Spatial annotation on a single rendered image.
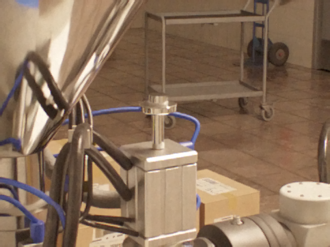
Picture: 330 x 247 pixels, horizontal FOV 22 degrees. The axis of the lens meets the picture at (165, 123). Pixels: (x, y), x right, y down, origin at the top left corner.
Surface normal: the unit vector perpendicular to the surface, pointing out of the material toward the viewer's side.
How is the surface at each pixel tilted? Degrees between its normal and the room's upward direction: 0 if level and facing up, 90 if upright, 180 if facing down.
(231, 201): 90
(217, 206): 90
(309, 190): 2
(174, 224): 90
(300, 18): 90
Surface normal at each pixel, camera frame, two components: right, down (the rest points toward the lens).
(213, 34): -0.87, 0.12
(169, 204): 0.49, 0.21
